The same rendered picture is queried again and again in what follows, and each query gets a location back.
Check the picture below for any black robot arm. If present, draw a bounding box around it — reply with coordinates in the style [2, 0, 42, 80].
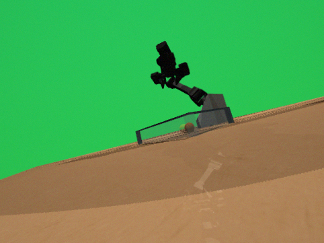
[156, 41, 207, 107]

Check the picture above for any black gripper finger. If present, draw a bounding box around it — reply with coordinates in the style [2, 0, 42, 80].
[155, 74, 165, 88]
[175, 67, 185, 85]

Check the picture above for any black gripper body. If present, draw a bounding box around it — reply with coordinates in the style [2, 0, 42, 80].
[151, 62, 190, 85]

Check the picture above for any low clear glass wall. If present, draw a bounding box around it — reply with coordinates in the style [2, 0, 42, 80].
[136, 108, 234, 145]

